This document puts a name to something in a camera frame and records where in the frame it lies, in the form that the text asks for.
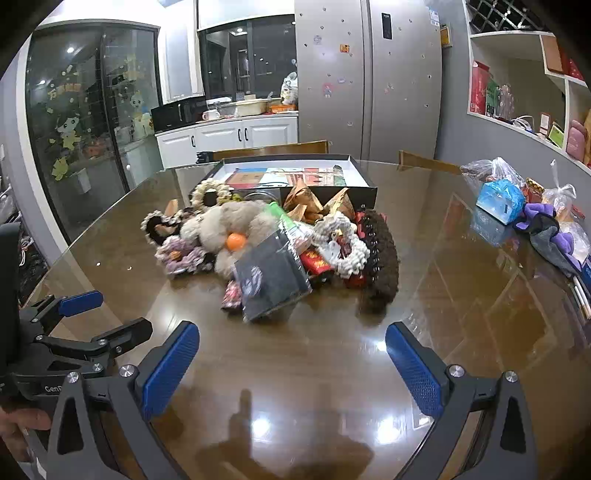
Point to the wooden desk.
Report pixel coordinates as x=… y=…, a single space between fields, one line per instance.
x=286 y=369

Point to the red snack packet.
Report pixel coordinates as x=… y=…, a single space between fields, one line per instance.
x=318 y=263

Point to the purple cloth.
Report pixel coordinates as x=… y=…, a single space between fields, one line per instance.
x=540 y=212

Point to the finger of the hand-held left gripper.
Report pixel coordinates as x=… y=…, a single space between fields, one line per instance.
x=81 y=303
x=129 y=333

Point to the green tube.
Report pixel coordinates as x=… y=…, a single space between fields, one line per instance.
x=288 y=226

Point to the black microwave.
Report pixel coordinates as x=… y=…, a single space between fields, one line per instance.
x=178 y=114

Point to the person's left hand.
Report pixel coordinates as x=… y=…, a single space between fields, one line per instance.
x=21 y=421

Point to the glass sliding door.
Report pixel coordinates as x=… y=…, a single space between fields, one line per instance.
x=69 y=138

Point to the yellow note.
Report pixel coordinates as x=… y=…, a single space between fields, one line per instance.
x=446 y=36

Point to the wooden chair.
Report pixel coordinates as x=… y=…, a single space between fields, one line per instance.
x=429 y=164
x=277 y=150

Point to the white plastic bag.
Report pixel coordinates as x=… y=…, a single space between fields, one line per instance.
x=291 y=90

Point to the white mug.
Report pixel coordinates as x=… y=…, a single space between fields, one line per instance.
x=210 y=115

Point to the white scrunchie with charm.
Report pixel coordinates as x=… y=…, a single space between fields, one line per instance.
x=355 y=254

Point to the purple scrunchie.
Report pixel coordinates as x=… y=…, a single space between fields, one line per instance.
x=184 y=258

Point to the white base cabinet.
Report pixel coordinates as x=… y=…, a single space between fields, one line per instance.
x=221 y=138

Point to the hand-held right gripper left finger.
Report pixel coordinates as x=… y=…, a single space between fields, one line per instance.
x=168 y=369

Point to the knotted clear plastic bag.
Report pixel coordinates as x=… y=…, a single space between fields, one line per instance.
x=565 y=198

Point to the black shallow box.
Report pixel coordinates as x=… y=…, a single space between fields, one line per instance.
x=325 y=193

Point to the beige fluffy plush clip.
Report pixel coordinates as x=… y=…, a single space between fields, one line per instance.
x=221 y=221

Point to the dark window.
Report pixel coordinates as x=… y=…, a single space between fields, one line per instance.
x=258 y=55

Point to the blue tissue pack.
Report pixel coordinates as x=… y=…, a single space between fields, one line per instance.
x=498 y=201

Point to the cream plastic basin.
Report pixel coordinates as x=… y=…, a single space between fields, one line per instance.
x=244 y=107

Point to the brown fluffy hair claw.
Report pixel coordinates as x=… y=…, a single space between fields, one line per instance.
x=383 y=263

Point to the black plastic packet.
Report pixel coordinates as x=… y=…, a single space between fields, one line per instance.
x=272 y=277

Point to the silver refrigerator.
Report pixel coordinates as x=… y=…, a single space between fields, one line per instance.
x=401 y=92

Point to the dark grey cloth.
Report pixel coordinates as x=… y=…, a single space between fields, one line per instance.
x=549 y=244

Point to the black lace-trimmed scrunchie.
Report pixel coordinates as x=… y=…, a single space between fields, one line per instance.
x=152 y=226

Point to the orange food box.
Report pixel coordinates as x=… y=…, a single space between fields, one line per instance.
x=282 y=109

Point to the red gift box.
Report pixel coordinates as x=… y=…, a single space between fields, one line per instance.
x=479 y=87

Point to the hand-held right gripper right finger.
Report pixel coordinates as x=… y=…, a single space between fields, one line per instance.
x=413 y=374

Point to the cream braided scrunchie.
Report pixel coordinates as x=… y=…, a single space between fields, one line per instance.
x=210 y=188

